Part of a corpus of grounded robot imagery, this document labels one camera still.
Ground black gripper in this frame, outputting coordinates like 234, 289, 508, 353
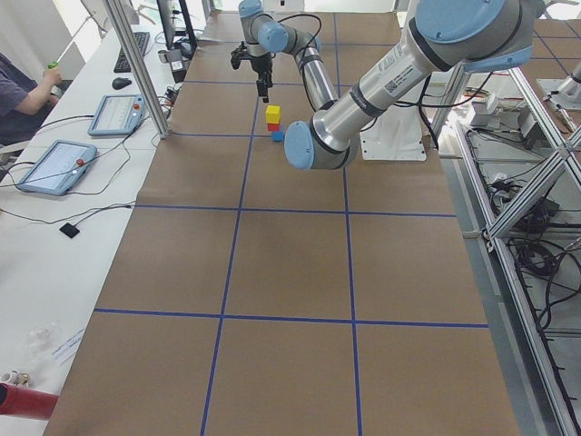
251, 54, 272, 103

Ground yellow block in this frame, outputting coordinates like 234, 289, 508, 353
265, 104, 281, 124

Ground blue block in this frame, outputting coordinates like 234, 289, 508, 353
271, 130, 284, 143

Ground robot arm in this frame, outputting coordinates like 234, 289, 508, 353
239, 1, 544, 170

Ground black monitor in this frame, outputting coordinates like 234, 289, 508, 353
156, 0, 197, 55

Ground black keyboard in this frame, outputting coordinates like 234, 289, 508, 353
113, 31, 151, 74

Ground black computer mouse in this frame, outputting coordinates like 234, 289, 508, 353
112, 77, 132, 90

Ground far blue teach pendant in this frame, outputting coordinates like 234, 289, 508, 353
87, 94, 146, 137

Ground blue teach pendant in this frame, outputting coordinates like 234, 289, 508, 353
87, 94, 146, 137
15, 140, 97, 196

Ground near blue teach pendant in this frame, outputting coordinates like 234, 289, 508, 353
15, 140, 97, 196

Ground seated person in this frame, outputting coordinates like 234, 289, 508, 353
1, 54, 62, 146

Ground small black square pad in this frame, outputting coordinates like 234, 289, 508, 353
59, 223, 80, 239

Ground red cylinder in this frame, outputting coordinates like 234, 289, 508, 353
1, 383, 59, 421

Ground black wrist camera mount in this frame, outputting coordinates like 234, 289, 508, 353
231, 41, 251, 70

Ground white camera post with base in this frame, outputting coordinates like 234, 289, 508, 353
360, 104, 427, 162

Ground aluminium frame post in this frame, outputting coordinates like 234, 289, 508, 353
103, 0, 169, 139

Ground green handled grabber stick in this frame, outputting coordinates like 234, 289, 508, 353
48, 0, 108, 68

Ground aluminium side frame rail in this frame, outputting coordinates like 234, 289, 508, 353
448, 67, 581, 436

